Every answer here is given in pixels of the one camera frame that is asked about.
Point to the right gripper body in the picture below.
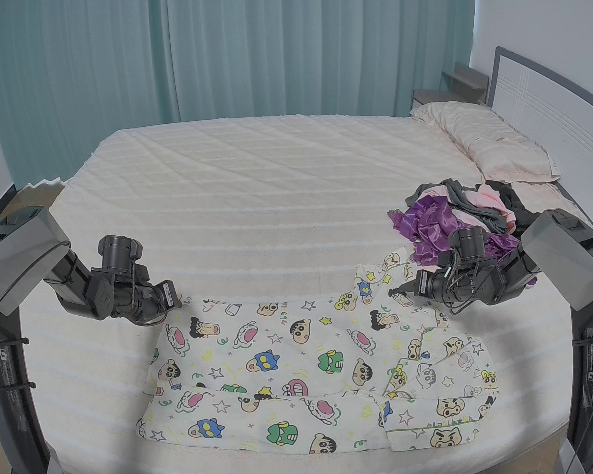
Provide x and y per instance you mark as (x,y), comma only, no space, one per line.
(431,284)

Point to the grey garment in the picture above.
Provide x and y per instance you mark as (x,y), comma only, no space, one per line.
(457,193)

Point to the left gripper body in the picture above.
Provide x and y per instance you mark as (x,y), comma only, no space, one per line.
(165,298)

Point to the pink garment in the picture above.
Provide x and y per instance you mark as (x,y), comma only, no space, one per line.
(484,200)

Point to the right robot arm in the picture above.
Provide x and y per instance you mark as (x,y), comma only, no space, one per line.
(563,259)

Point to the blue-green curtain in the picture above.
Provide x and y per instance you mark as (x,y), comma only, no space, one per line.
(301,42)
(79,67)

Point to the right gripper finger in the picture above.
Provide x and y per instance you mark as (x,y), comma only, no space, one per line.
(406,291)

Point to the grey bedside table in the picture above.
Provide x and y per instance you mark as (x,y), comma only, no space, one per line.
(454,87)

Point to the cream pillow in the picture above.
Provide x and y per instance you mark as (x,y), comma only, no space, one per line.
(494,141)

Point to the black garment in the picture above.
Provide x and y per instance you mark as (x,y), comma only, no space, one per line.
(521,210)

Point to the purple satin garment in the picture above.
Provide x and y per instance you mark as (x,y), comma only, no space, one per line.
(425,225)

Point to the white printed pyjama top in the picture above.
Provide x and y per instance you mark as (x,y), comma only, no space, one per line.
(301,363)

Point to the bed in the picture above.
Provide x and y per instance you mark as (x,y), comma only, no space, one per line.
(252,176)

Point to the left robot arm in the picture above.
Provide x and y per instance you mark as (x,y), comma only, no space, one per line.
(19,259)

